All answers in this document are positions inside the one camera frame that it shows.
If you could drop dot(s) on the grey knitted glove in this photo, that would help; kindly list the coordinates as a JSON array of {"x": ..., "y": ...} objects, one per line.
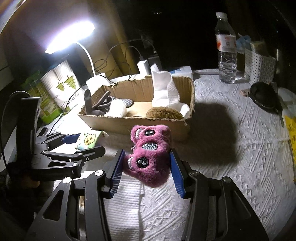
[{"x": 102, "y": 106}]

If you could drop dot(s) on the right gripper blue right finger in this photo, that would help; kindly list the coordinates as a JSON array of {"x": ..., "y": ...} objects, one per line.
[{"x": 180, "y": 173}]

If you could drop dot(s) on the white power strip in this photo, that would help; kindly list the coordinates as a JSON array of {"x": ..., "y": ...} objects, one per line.
[{"x": 184, "y": 71}]

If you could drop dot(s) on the tissue pack with cartoon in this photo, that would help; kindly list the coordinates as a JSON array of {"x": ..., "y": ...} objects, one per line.
[{"x": 91, "y": 139}]

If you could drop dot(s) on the white power adapter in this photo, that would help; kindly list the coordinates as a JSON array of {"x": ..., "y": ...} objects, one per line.
[{"x": 143, "y": 66}]

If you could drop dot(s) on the clear plastic water bottle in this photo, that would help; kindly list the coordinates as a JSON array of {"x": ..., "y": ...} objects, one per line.
[{"x": 226, "y": 46}]

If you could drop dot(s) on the yellow plastic bag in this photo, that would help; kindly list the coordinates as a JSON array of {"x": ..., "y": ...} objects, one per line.
[{"x": 291, "y": 127}]

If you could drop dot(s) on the black round dish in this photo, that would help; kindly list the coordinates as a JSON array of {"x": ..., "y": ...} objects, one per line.
[{"x": 264, "y": 96}]

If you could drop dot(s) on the white bubble wrap piece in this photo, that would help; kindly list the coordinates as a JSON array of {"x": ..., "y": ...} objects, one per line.
[{"x": 117, "y": 109}]

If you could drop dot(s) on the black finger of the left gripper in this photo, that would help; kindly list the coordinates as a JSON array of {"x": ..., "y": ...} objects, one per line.
[{"x": 84, "y": 155}]

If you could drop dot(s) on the green paper cup pack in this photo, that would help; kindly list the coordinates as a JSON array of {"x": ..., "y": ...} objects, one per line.
[{"x": 35, "y": 88}]

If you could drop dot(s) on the brown cardboard box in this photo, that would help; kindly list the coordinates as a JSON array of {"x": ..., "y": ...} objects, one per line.
[{"x": 141, "y": 92}]

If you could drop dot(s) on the yellow curtain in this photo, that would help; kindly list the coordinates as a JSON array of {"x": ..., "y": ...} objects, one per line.
[{"x": 34, "y": 25}]

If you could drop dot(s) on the white perforated storage basket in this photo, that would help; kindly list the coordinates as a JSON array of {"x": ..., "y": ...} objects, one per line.
[{"x": 259, "y": 65}]

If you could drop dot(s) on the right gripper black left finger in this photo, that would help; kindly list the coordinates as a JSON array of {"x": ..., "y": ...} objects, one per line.
[{"x": 113, "y": 171}]

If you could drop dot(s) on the cotton swab bag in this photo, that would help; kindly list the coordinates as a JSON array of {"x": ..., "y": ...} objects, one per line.
[{"x": 163, "y": 112}]

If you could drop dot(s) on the pink plush toy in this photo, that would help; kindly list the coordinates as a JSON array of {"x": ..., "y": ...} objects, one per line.
[{"x": 149, "y": 161}]

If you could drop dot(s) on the black power adapter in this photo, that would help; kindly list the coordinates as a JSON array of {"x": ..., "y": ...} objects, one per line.
[{"x": 154, "y": 59}]

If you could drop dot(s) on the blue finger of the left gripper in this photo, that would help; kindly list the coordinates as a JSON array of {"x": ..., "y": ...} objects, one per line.
[{"x": 70, "y": 139}]

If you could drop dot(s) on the white paper cup pack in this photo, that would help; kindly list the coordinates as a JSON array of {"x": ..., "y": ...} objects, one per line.
[{"x": 63, "y": 86}]

